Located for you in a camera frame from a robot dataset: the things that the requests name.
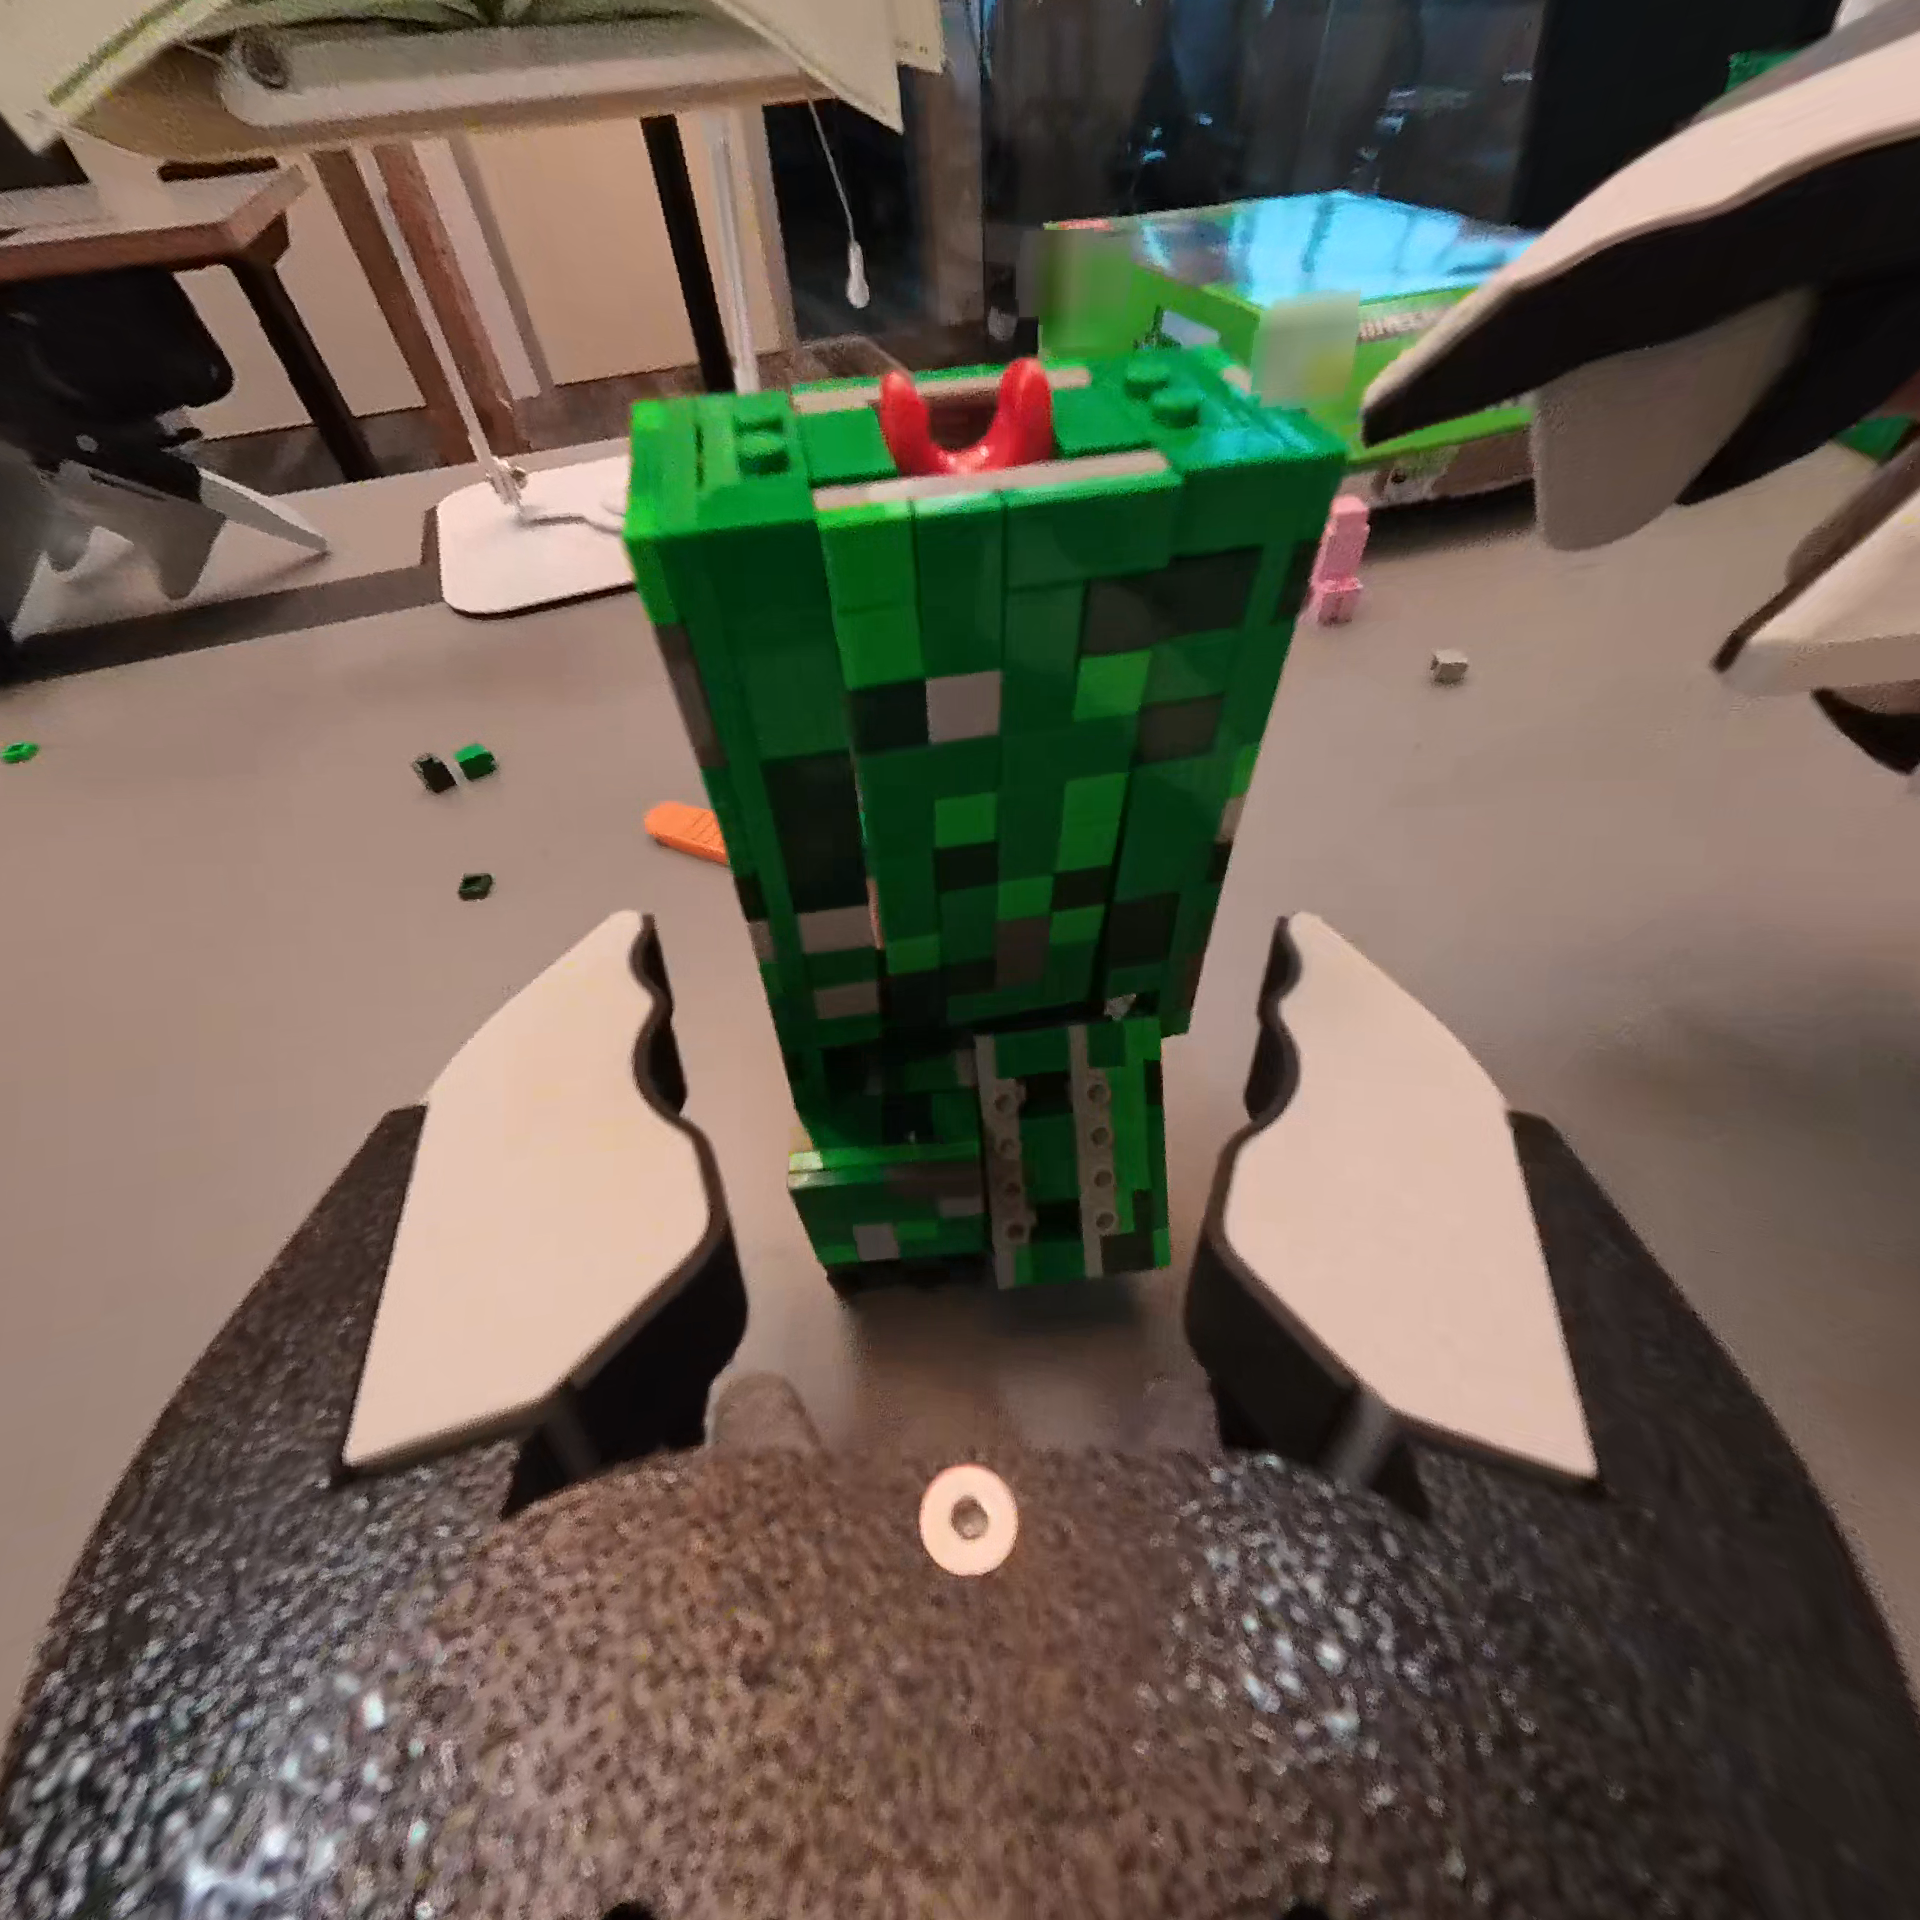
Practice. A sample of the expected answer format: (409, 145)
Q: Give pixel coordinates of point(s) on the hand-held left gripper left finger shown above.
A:
(524, 1201)

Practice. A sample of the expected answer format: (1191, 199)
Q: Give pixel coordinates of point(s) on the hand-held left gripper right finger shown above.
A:
(1395, 1201)

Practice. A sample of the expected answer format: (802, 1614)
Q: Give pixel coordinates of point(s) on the pink lego pig figure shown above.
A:
(1340, 562)

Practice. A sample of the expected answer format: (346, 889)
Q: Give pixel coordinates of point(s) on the dark wooden desk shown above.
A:
(135, 240)

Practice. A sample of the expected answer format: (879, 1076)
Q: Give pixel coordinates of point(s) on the orange lego brick separator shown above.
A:
(686, 833)

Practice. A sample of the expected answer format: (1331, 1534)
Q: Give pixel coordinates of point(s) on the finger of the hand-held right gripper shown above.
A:
(1862, 623)
(1724, 182)

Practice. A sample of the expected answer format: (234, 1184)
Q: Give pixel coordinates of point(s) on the black office chair white base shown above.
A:
(106, 360)

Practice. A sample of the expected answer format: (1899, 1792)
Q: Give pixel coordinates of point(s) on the white desk with brown legs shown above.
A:
(495, 82)

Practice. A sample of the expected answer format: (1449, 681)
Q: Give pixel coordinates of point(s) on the white lamp stand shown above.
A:
(524, 548)

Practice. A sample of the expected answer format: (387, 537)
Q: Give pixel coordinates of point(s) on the green lego creeper figure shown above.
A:
(974, 720)

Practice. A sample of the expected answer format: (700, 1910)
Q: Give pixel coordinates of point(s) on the small bright green lego brick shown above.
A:
(476, 762)

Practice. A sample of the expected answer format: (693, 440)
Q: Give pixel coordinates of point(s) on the green lego set box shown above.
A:
(1291, 255)

